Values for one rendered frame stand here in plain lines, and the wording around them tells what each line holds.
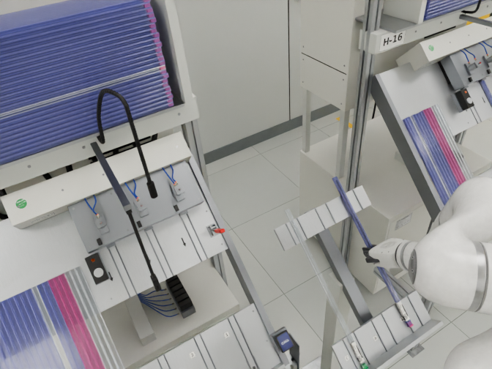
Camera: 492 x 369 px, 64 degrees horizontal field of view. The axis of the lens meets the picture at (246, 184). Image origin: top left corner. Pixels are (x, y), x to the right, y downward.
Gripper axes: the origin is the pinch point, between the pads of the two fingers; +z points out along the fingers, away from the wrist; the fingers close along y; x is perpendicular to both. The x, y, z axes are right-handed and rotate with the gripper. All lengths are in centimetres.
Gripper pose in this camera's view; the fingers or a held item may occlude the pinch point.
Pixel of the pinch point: (370, 250)
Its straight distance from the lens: 130.2
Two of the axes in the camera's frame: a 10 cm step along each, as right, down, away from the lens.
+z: -3.4, 0.7, 9.4
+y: -8.6, 3.8, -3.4
